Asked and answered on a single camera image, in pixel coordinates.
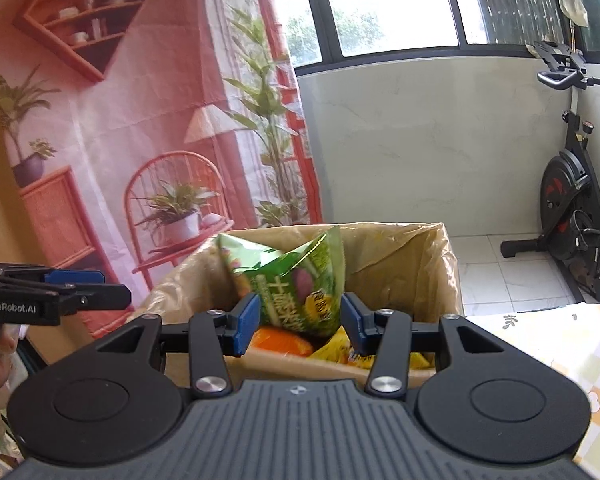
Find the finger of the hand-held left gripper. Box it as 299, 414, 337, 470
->
55, 282, 132, 316
0, 261, 106, 287

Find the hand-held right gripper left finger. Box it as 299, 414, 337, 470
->
94, 292, 262, 400

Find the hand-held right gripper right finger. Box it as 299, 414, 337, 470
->
340, 292, 507, 401

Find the yellow snack packet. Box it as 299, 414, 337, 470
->
310, 326, 431, 372

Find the orange snack packet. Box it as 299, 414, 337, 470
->
251, 326, 315, 357

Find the green snack packet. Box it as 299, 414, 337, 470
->
216, 225, 348, 339

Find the plastic-lined cardboard box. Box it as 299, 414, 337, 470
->
130, 222, 465, 388

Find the printed room backdrop cloth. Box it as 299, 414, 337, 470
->
0, 0, 326, 356

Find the floral checkered tablecloth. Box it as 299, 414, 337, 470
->
464, 302, 600, 463

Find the black exercise bike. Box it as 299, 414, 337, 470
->
500, 40, 600, 306

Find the dark framed window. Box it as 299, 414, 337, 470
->
260, 0, 600, 68

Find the pale plastic bag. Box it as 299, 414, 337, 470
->
559, 0, 590, 29

